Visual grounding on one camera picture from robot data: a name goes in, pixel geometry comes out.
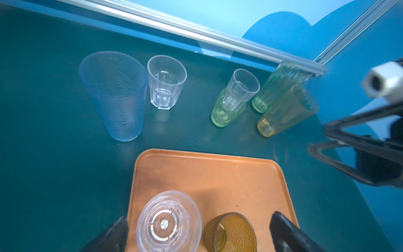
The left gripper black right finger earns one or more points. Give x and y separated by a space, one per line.
287 237

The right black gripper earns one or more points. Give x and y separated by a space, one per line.
377 131

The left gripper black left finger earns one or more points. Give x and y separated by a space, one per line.
112 239

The dark amber textured cup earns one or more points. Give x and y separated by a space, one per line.
230 232

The clear faceted glass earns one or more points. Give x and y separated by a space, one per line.
166 78
170 222
245 83

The orange plastic tray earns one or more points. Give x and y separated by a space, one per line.
218 184

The green clear cup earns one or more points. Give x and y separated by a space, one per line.
229 105

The yellow ribbed glass front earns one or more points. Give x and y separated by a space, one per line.
296 105

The yellow-green glass back right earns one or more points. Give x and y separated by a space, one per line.
280 81

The frosted blue tall cup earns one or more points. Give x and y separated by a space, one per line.
117 84

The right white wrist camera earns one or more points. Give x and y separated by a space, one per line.
385 81

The aluminium frame right post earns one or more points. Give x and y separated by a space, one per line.
372 14

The aluminium frame back bar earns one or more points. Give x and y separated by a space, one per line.
138 14

